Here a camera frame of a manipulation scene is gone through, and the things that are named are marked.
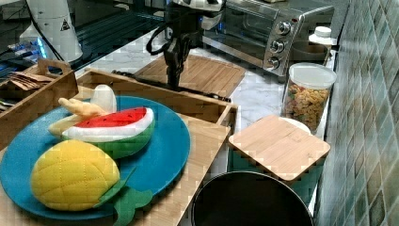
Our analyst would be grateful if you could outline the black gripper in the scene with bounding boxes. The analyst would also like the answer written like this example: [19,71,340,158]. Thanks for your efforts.
[164,2,202,89]

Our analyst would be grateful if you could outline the blue round plate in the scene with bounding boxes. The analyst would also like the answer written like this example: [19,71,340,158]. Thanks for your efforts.
[1,96,190,220]

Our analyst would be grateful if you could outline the teal canister with wooden lid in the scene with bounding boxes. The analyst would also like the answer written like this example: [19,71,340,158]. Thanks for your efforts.
[229,115,330,205]

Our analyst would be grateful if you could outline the dark grey cup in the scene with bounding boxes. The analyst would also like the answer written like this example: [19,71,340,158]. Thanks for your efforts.
[290,41,328,64]

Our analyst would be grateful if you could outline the plush yellow pineapple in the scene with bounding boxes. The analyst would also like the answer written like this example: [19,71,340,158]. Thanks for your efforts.
[30,139,153,226]

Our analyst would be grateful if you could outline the wooden tea bag tray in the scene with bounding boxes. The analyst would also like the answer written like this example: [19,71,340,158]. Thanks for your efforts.
[0,58,78,149]

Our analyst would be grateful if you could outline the white capped spice bottle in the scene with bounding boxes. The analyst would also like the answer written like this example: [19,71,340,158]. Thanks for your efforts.
[309,26,333,45]

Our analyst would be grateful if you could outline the wooden cutting board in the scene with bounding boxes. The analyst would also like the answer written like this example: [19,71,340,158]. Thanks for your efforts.
[135,55,246,97]

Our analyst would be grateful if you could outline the brown Stash tea packet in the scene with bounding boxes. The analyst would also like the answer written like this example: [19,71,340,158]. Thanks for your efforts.
[8,72,54,90]

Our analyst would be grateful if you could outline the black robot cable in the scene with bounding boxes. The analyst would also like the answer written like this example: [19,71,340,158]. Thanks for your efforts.
[145,24,173,57]

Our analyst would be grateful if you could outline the plush peeled banana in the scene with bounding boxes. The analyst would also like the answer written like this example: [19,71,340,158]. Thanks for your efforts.
[48,85,117,137]

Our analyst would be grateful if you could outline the plush watermelon slice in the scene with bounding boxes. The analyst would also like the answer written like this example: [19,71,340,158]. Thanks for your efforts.
[62,106,155,159]

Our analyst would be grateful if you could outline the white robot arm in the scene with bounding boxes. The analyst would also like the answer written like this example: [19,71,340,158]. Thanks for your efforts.
[21,0,202,89]

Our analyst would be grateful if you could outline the clear jar with snacks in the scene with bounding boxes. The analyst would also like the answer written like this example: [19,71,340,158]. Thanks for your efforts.
[281,62,337,132]

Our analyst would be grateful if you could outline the black utensil pot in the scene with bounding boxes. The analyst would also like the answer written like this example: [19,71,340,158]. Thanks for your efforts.
[191,171,314,226]

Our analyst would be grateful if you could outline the wooden drawer cabinet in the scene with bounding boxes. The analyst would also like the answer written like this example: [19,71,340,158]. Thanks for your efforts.
[1,113,234,226]

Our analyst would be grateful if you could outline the stainless steel toaster oven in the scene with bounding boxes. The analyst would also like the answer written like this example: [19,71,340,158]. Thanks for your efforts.
[202,0,334,77]

